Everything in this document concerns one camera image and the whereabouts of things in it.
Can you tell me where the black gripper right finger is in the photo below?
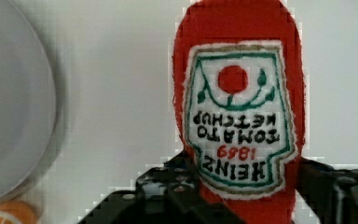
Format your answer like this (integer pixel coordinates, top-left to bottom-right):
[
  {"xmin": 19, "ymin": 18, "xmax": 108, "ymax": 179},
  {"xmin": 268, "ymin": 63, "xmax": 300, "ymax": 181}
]
[{"xmin": 296, "ymin": 158, "xmax": 358, "ymax": 224}]

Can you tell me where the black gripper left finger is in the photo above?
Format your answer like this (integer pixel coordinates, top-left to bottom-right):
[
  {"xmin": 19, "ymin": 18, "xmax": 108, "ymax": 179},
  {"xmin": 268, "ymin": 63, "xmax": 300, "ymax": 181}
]
[{"xmin": 78, "ymin": 151, "xmax": 245, "ymax": 224}]

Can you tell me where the red plush ketchup bottle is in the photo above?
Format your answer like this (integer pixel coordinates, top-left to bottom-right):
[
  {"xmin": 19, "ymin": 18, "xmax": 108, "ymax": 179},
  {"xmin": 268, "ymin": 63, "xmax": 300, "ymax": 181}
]
[{"xmin": 172, "ymin": 0, "xmax": 305, "ymax": 224}]

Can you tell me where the orange slice toy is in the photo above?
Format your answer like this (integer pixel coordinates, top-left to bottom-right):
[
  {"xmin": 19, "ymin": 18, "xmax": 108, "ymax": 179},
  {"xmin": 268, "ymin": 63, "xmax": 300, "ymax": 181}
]
[{"xmin": 0, "ymin": 201, "xmax": 39, "ymax": 224}]

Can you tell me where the round grey plate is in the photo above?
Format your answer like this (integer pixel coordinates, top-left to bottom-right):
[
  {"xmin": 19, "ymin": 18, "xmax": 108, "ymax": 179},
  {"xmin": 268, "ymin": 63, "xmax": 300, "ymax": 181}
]
[{"xmin": 0, "ymin": 0, "xmax": 56, "ymax": 197}]

